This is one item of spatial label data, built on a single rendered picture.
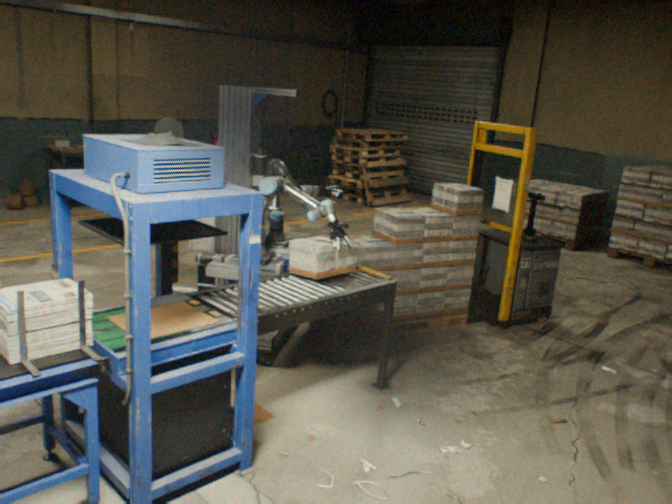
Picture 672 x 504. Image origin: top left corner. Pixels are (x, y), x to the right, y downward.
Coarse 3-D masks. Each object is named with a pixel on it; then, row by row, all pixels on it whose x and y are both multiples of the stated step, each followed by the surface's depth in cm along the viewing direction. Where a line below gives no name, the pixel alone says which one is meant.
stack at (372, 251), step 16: (368, 240) 524; (384, 240) 528; (368, 256) 506; (384, 256) 514; (400, 256) 521; (416, 256) 528; (432, 256) 536; (448, 256) 544; (368, 272) 512; (384, 272) 517; (400, 272) 524; (416, 272) 532; (432, 272) 540; (400, 288) 529; (416, 288) 536; (384, 304) 526; (400, 304) 533; (416, 304) 541; (432, 304) 550; (352, 320) 516; (416, 320) 548; (432, 320) 555; (320, 336) 522; (368, 336) 529
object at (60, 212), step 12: (60, 204) 321; (60, 216) 322; (60, 228) 324; (60, 240) 325; (60, 252) 327; (60, 264) 328; (72, 264) 333; (60, 276) 330; (72, 276) 334; (60, 396) 352; (60, 408) 356; (72, 408) 353
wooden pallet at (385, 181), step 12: (372, 168) 1134; (384, 168) 1156; (372, 180) 1112; (384, 180) 1138; (396, 180) 1165; (408, 180) 1193; (372, 192) 1129; (384, 192) 1154; (396, 192) 1182; (372, 204) 1110; (384, 204) 1132
